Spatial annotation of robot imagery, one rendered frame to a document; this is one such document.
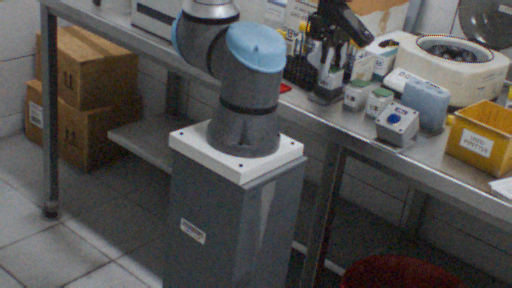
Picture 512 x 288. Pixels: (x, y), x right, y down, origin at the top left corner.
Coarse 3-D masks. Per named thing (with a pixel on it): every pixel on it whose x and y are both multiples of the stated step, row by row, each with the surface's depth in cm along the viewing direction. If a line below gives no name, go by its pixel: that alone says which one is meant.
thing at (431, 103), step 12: (408, 84) 164; (420, 84) 164; (408, 96) 164; (420, 96) 162; (432, 96) 160; (444, 96) 159; (420, 108) 163; (432, 108) 161; (444, 108) 161; (420, 120) 164; (432, 120) 161; (420, 132) 163; (432, 132) 162
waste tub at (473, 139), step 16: (464, 112) 154; (480, 112) 161; (496, 112) 159; (464, 128) 151; (480, 128) 148; (496, 128) 160; (448, 144) 155; (464, 144) 152; (480, 144) 149; (496, 144) 147; (464, 160) 153; (480, 160) 150; (496, 160) 148; (496, 176) 149
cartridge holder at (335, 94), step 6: (318, 90) 173; (324, 90) 172; (330, 90) 171; (336, 90) 172; (342, 90) 175; (312, 96) 172; (318, 96) 172; (324, 96) 172; (330, 96) 171; (336, 96) 173; (342, 96) 175; (318, 102) 172; (324, 102) 170; (330, 102) 172
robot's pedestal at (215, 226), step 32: (192, 160) 140; (192, 192) 143; (224, 192) 137; (256, 192) 136; (288, 192) 146; (192, 224) 146; (224, 224) 140; (256, 224) 141; (288, 224) 152; (192, 256) 150; (224, 256) 143; (256, 256) 147; (288, 256) 158
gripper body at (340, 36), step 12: (324, 0) 165; (336, 0) 162; (348, 0) 162; (324, 12) 167; (312, 24) 169; (324, 24) 165; (336, 24) 164; (312, 36) 168; (324, 36) 167; (336, 36) 165; (348, 36) 170
